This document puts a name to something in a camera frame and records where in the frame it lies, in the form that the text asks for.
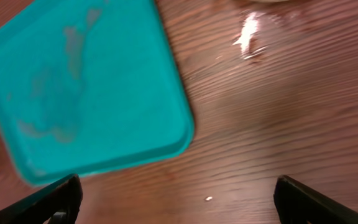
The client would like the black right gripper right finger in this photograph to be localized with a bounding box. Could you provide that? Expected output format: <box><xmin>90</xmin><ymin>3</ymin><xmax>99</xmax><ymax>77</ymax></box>
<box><xmin>273</xmin><ymin>175</ymin><xmax>358</xmax><ymax>224</ymax></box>

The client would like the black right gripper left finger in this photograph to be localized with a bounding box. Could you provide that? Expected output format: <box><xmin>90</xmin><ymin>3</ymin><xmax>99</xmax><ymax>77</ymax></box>
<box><xmin>0</xmin><ymin>174</ymin><xmax>83</xmax><ymax>224</ymax></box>

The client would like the blue plastic tray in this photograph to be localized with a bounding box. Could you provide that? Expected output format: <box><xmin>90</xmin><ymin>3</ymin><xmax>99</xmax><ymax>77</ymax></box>
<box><xmin>0</xmin><ymin>0</ymin><xmax>195</xmax><ymax>185</ymax></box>

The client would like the yellow-green plate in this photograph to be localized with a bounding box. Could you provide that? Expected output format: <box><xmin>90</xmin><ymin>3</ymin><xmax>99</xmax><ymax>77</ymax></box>
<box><xmin>250</xmin><ymin>0</ymin><xmax>289</xmax><ymax>3</ymax></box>

